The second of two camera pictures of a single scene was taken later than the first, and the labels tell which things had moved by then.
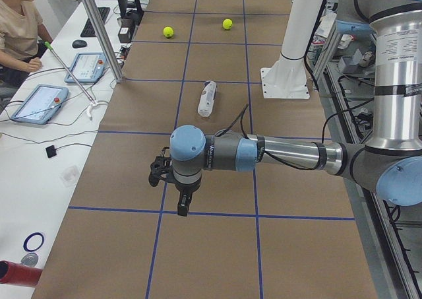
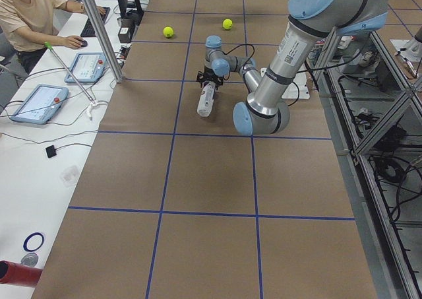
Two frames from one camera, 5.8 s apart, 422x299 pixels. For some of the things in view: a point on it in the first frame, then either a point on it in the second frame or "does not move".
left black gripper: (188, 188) to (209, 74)
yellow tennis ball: (227, 24) does not move
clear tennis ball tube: (207, 98) does not move
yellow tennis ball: (168, 32) does not move
